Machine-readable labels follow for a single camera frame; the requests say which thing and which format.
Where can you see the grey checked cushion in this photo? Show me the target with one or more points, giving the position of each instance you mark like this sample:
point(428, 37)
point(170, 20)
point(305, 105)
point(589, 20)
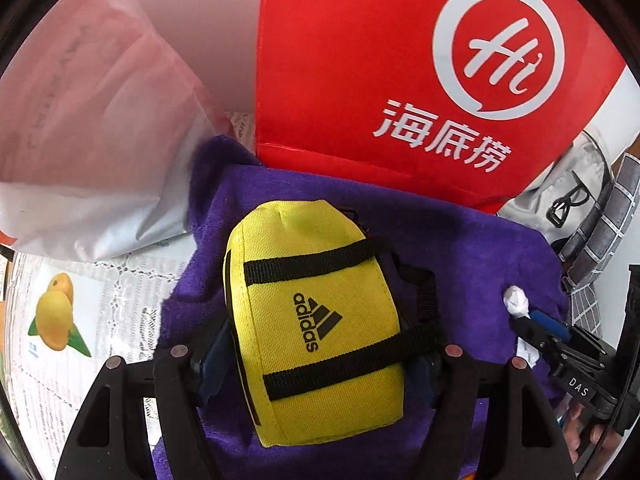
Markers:
point(600, 240)

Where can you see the fruit print tablecloth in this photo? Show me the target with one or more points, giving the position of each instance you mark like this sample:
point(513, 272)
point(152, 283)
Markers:
point(100, 340)

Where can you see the person's right hand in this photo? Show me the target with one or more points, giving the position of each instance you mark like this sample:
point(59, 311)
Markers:
point(585, 430)

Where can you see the purple fabric tray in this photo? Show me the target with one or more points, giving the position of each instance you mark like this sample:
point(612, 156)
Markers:
point(450, 250)

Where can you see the white plastic shopping bag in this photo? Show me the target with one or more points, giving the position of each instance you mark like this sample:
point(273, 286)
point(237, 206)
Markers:
point(100, 135)

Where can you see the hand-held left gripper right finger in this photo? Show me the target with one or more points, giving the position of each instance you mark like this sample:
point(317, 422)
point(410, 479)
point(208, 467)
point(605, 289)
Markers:
point(421, 377)

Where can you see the red paper bag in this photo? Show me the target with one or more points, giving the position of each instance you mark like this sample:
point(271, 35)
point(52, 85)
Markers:
point(350, 60)

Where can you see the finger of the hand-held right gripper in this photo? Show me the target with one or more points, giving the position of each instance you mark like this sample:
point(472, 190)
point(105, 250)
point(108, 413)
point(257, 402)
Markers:
point(540, 342)
point(550, 324)

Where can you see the white tissue wad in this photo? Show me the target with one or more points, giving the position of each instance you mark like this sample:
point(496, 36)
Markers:
point(515, 301)

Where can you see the beige backpack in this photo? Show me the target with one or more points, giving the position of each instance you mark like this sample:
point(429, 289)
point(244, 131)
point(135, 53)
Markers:
point(540, 200)

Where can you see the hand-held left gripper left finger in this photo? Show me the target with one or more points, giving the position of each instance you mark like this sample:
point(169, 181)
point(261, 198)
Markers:
point(216, 360)

